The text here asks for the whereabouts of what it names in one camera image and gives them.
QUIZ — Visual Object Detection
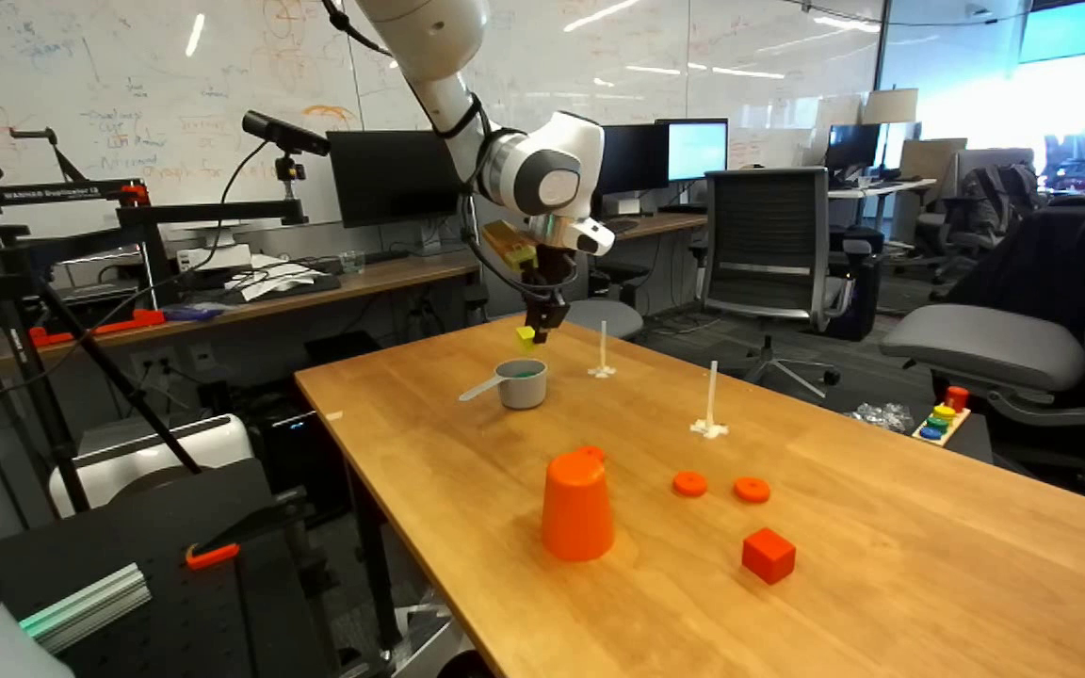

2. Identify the plain grey chair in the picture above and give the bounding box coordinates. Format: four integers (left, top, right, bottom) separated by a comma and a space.
562, 296, 651, 343

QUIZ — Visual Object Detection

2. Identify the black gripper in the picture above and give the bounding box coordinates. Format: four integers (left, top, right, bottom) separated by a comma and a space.
518, 247, 579, 348

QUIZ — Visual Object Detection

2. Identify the red cube block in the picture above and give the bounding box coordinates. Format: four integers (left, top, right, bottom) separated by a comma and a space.
740, 523, 801, 587

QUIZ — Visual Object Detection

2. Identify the black camera on stand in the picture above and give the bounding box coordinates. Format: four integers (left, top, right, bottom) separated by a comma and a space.
239, 106, 336, 194

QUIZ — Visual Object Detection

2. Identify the white paper pile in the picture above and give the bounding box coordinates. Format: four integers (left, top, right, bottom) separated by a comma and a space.
220, 254, 329, 304

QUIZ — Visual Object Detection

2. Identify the long wooden desk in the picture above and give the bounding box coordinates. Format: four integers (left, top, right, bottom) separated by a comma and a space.
0, 247, 486, 381

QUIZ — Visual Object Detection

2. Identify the white equipment box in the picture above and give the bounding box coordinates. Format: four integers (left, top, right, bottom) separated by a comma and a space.
40, 412, 259, 523

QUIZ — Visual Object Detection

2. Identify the orange plastic cup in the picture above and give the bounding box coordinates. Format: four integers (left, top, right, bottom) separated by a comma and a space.
539, 440, 621, 565

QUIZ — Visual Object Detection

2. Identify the yellow-green wrist camera module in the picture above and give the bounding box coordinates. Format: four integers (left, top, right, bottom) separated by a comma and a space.
480, 220, 542, 275

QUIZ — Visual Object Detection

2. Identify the orange disc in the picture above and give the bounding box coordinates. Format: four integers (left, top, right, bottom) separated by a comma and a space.
667, 468, 714, 500
727, 476, 776, 509

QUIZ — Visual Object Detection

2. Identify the wide black monitor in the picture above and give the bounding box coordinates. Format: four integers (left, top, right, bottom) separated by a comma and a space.
323, 130, 486, 230

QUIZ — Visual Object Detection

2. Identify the black mesh office chair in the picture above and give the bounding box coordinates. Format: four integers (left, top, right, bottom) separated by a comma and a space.
697, 166, 881, 402

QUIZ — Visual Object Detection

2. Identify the black equipment cart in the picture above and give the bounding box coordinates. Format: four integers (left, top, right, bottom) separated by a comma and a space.
0, 457, 348, 678

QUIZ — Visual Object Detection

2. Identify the lit blue monitor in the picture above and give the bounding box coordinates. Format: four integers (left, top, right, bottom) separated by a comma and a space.
655, 116, 734, 189

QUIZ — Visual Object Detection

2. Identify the silver green tube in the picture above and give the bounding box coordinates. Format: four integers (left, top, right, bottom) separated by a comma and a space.
12, 559, 160, 661

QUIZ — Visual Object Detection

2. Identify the grey padded office chair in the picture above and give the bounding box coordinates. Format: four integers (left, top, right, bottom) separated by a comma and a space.
877, 203, 1085, 437

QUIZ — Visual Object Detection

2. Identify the orange clamp bar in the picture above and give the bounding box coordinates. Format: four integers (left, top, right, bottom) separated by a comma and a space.
25, 304, 172, 357

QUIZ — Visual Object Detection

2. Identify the white plastic post stand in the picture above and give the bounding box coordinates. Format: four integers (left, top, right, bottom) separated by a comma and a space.
584, 318, 621, 386
686, 357, 734, 446

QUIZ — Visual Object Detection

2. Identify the orange cart handle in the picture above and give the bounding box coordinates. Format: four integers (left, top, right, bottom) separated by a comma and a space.
180, 540, 244, 577

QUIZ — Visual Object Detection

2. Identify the black draped cloth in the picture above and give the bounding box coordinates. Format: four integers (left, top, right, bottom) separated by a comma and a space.
946, 195, 1085, 319

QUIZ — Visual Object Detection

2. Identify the grey measuring cup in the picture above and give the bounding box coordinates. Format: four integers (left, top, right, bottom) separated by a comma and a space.
455, 357, 554, 414

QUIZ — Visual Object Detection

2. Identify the black computer monitor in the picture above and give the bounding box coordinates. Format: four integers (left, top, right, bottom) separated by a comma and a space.
598, 122, 670, 195
822, 122, 886, 181

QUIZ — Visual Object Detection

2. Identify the colourful wooden toy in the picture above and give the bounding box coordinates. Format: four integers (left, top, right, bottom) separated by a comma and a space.
912, 381, 977, 447

